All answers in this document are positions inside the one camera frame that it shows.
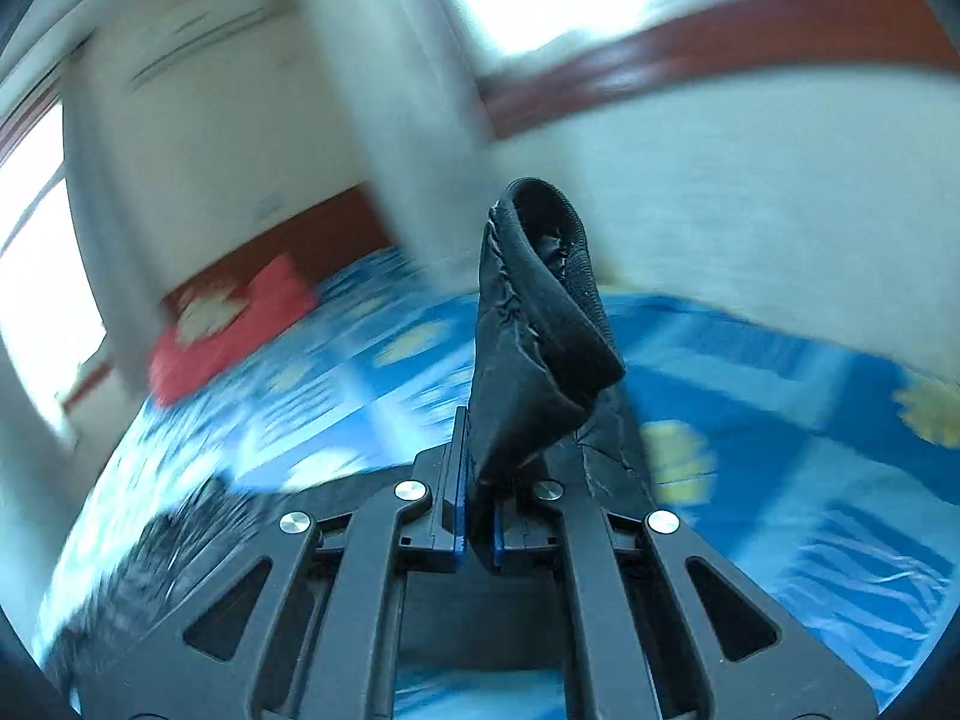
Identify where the white curtain right window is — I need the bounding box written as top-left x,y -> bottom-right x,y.
301,0 -> 501,293

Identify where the black puffer jacket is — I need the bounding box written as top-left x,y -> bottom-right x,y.
469,177 -> 656,518

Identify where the red pillow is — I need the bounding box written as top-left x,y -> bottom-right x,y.
148,255 -> 319,406

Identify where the white wall air conditioner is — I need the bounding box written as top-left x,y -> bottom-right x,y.
125,0 -> 280,88

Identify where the cream cartoon cushion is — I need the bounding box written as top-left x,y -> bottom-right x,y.
176,289 -> 247,346

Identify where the blue patterned bed sheet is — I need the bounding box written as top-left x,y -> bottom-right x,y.
32,242 -> 960,720

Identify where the brown wooden headboard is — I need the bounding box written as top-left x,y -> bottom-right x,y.
161,184 -> 394,317

